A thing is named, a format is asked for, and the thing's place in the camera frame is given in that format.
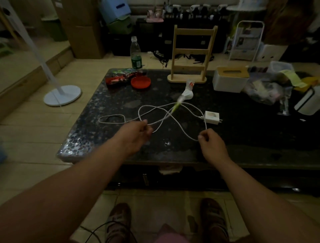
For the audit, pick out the person's right hand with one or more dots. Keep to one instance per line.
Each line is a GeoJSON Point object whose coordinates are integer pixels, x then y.
{"type": "Point", "coordinates": [213, 147]}

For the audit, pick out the person's left hand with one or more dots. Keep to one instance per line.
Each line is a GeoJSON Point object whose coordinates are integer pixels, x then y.
{"type": "Point", "coordinates": [133, 138]}

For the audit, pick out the person's left fingers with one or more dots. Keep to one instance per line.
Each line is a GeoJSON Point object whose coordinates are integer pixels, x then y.
{"type": "Point", "coordinates": [148, 129]}

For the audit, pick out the person's right fingers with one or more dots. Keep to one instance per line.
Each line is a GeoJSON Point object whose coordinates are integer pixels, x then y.
{"type": "Point", "coordinates": [203, 137]}

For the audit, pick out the person's right forearm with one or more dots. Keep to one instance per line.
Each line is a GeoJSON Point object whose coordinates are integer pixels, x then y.
{"type": "Point", "coordinates": [265, 202]}

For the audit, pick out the person's left forearm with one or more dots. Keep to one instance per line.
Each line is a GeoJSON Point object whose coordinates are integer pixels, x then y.
{"type": "Point", "coordinates": [60, 197]}

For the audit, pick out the white power adapter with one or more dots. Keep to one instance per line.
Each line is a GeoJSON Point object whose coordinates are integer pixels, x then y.
{"type": "Point", "coordinates": [212, 117]}

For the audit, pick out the white squeezed tube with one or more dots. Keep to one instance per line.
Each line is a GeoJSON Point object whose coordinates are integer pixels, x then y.
{"type": "Point", "coordinates": [187, 94]}

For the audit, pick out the red round lid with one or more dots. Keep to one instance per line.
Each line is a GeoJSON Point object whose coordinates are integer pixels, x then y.
{"type": "Point", "coordinates": [140, 82]}

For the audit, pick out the red snack packet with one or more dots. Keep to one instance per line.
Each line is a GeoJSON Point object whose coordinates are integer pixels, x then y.
{"type": "Point", "coordinates": [120, 78]}

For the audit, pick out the white tissue box wooden lid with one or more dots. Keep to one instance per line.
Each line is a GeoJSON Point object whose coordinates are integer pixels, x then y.
{"type": "Point", "coordinates": [230, 78]}

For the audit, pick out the clear plastic water bottle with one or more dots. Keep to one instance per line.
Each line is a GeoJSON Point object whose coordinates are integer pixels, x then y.
{"type": "Point", "coordinates": [136, 55]}

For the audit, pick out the clear plastic bag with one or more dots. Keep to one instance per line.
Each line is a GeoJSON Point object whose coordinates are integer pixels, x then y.
{"type": "Point", "coordinates": [268, 91]}

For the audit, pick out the wooden ladder rack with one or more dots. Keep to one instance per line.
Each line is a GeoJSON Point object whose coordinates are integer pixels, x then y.
{"type": "Point", "coordinates": [191, 56]}

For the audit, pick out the person's right shoe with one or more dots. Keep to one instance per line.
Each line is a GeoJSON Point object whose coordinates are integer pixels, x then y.
{"type": "Point", "coordinates": [214, 220]}

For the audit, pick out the person's shoe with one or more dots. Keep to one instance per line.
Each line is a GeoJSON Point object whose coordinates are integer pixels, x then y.
{"type": "Point", "coordinates": [214, 220]}
{"type": "Point", "coordinates": [119, 222]}

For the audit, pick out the white standing fan base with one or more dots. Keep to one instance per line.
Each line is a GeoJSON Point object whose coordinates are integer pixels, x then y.
{"type": "Point", "coordinates": [62, 95]}

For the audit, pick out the person's left shoe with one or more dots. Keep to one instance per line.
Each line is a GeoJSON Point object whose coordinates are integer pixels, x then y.
{"type": "Point", "coordinates": [119, 222]}

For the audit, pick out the black low cabinet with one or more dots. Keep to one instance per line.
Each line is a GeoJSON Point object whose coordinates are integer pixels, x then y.
{"type": "Point", "coordinates": [180, 35]}

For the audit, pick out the clear plastic container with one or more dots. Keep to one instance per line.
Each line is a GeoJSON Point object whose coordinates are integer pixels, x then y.
{"type": "Point", "coordinates": [279, 67]}

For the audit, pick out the green plastic stool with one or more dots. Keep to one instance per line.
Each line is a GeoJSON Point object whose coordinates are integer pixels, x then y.
{"type": "Point", "coordinates": [120, 25]}

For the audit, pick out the yellow paper sheet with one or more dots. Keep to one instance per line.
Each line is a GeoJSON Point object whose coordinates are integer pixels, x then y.
{"type": "Point", "coordinates": [293, 78]}

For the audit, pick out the white storage box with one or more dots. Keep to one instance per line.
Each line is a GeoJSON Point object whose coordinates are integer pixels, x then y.
{"type": "Point", "coordinates": [271, 53]}

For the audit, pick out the white box black edge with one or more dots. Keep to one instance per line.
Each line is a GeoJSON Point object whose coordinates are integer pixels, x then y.
{"type": "Point", "coordinates": [308, 100]}

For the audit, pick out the brown cardboard box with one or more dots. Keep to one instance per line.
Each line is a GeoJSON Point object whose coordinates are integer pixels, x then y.
{"type": "Point", "coordinates": [81, 27]}

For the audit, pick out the blue plastic stool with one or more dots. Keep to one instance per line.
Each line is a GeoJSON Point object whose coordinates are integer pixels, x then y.
{"type": "Point", "coordinates": [115, 8]}

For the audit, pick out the white round side table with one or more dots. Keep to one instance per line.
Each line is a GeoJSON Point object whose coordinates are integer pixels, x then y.
{"type": "Point", "coordinates": [246, 7]}

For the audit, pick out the green waste bin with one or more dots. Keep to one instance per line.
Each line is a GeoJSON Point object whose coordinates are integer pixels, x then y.
{"type": "Point", "coordinates": [53, 28]}

